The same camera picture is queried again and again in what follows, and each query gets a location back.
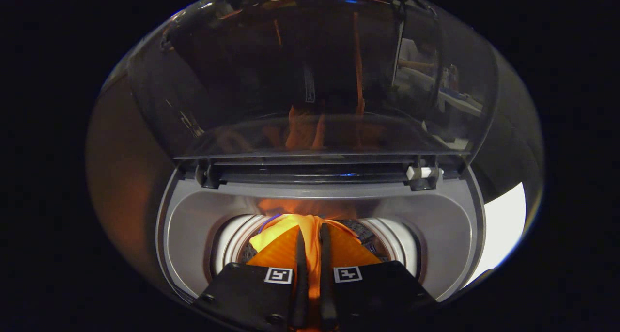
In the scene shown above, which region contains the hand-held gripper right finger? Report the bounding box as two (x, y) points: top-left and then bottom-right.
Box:
(318, 222), (437, 332)

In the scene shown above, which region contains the black backdrop cloth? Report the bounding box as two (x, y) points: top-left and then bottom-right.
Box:
(86, 12), (544, 294)

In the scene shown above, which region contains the dark transparent washing machine lid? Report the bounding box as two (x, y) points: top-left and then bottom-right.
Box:
(126, 0), (500, 161)

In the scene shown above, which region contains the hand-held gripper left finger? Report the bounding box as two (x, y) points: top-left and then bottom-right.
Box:
(193, 223), (310, 332)

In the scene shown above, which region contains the orange polo shirt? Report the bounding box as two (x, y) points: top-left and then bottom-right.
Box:
(248, 213), (384, 332)

